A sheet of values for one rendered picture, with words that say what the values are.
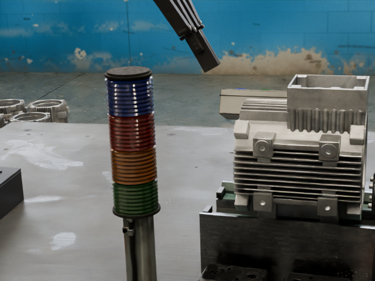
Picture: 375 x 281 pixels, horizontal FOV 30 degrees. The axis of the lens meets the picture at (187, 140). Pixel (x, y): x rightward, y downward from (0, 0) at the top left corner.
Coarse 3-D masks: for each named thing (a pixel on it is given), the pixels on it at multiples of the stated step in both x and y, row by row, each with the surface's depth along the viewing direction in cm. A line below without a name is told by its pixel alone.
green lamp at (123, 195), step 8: (112, 184) 92; (120, 184) 90; (144, 184) 89; (152, 184) 90; (120, 192) 90; (128, 192) 89; (136, 192) 89; (144, 192) 90; (152, 192) 91; (120, 200) 90; (128, 200) 90; (136, 200) 90; (144, 200) 90; (152, 200) 91; (120, 208) 91; (128, 208) 90; (136, 208) 90; (144, 208) 90; (152, 208) 91
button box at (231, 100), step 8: (224, 96) 137; (232, 96) 137; (240, 96) 137; (248, 96) 136; (256, 96) 136; (264, 96) 135; (272, 96) 135; (280, 96) 134; (224, 104) 137; (232, 104) 137; (240, 104) 136; (224, 112) 137; (232, 112) 137
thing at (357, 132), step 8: (240, 120) 110; (240, 128) 110; (248, 128) 110; (352, 128) 105; (360, 128) 105; (240, 136) 110; (248, 136) 111; (352, 136) 105; (360, 136) 105; (352, 144) 106; (360, 144) 106; (240, 200) 113; (248, 200) 113; (240, 208) 114; (248, 208) 114; (352, 208) 109; (360, 208) 108; (352, 216) 109; (360, 216) 109
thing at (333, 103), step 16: (304, 80) 115; (320, 80) 116; (336, 80) 115; (352, 80) 114; (368, 80) 111; (288, 96) 108; (304, 96) 108; (320, 96) 107; (336, 96) 106; (352, 96) 106; (368, 96) 114; (288, 112) 109; (304, 112) 108; (320, 112) 108; (336, 112) 107; (352, 112) 106; (288, 128) 110; (304, 128) 109; (320, 128) 108; (336, 128) 108
